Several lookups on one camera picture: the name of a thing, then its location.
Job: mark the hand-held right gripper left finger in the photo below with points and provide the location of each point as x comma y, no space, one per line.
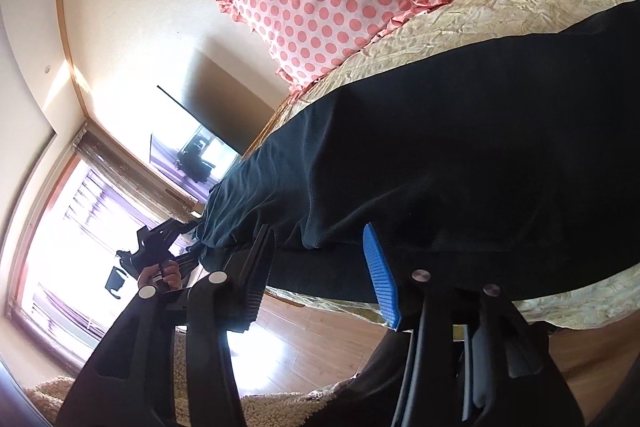
257,277

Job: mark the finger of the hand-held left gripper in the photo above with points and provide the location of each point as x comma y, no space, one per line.
182,225
187,258

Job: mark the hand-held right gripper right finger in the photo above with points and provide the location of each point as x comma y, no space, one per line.
381,279

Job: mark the black pants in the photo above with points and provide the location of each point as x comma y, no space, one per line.
450,147

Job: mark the person's left hand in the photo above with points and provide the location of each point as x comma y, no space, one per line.
162,278

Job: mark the dark chair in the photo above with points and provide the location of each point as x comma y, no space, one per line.
117,281

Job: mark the black flat screen television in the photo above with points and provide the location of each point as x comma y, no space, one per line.
200,147

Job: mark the gold lace curtain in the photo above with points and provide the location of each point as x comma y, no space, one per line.
125,167

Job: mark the large bright window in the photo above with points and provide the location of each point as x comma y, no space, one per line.
65,237

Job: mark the person's legs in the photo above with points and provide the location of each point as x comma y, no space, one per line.
360,389

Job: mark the beige shaggy rug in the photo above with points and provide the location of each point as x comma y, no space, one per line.
280,399

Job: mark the cream patterned bedspread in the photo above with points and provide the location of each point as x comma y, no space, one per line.
525,2

